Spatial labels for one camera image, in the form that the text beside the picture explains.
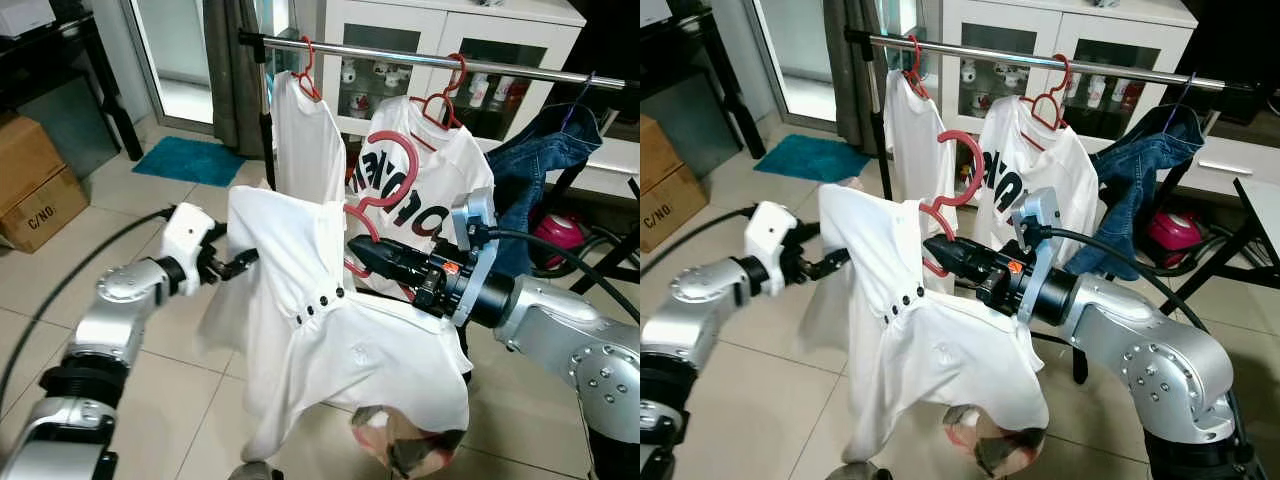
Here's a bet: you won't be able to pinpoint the red plastic hanger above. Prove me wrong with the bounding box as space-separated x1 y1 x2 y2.
293 37 323 103
345 130 421 281
1020 53 1073 131
918 130 986 279
903 35 929 101
410 55 468 131

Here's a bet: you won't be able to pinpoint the white polo shirt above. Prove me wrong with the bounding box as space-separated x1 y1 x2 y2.
800 183 1051 466
200 185 471 463

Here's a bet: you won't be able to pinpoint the blue hanger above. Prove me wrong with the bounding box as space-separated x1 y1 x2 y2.
560 72 596 126
1165 72 1196 126

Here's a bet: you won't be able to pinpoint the teal floor mat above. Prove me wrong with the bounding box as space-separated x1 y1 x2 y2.
132 136 246 188
753 134 871 184

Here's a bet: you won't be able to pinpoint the plain white T-shirt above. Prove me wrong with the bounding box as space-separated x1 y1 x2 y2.
883 68 958 296
270 70 348 206

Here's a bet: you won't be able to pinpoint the white T-shirt with black print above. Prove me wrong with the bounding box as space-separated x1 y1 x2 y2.
345 97 494 301
972 95 1101 271

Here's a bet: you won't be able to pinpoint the pink appliance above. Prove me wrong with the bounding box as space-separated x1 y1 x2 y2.
1145 210 1206 269
530 210 591 271

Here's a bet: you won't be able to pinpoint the black rack upright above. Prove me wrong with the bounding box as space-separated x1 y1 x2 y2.
862 35 893 196
255 40 277 191

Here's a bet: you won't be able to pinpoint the cardboard box with print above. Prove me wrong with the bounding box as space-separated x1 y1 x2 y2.
0 165 89 253
640 165 709 253

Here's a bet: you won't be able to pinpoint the pink and black blurred object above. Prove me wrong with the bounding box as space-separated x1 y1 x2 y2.
943 405 1051 479
350 405 466 479

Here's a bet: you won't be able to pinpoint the blue jeans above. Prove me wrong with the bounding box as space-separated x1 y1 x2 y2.
1065 103 1206 283
487 103 604 281

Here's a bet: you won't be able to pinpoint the grey curtain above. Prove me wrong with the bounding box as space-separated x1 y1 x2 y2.
203 0 266 159
825 0 886 156

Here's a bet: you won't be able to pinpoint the glass door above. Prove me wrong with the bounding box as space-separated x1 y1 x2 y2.
120 0 216 131
750 0 836 126

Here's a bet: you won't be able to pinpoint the plain cardboard box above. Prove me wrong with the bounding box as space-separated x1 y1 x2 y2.
0 113 66 211

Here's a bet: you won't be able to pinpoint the black desk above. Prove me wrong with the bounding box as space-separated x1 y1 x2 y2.
0 10 144 161
640 10 766 161

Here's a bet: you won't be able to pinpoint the white glass-door cabinet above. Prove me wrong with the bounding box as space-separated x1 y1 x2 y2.
320 0 586 141
940 0 1199 141

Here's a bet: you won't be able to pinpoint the white box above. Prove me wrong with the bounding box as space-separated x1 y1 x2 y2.
0 0 56 39

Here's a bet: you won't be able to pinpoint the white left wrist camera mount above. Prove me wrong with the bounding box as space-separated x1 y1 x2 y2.
160 203 218 297
745 200 803 297

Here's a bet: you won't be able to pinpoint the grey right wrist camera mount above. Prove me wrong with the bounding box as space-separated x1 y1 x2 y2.
450 187 499 327
1010 187 1063 323

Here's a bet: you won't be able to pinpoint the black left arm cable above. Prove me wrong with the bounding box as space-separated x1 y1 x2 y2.
640 207 761 276
0 207 179 411

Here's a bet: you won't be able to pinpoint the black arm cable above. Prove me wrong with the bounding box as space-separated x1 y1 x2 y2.
1040 228 1211 331
485 228 641 321
0 207 179 411
640 207 761 276

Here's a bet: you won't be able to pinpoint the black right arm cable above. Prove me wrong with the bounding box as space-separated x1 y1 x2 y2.
1040 228 1211 331
485 228 641 321

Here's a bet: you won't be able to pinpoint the chrome clothes rail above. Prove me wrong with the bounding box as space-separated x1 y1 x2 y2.
845 27 1256 93
240 32 621 93

